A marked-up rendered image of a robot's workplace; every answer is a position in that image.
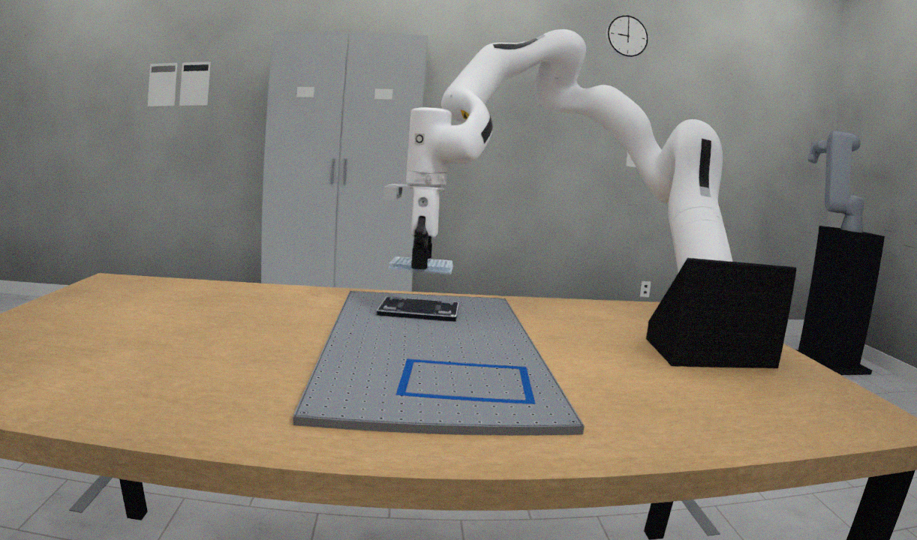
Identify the blue rectangular tape outline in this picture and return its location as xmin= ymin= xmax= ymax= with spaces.
xmin=396 ymin=358 xmax=535 ymax=404

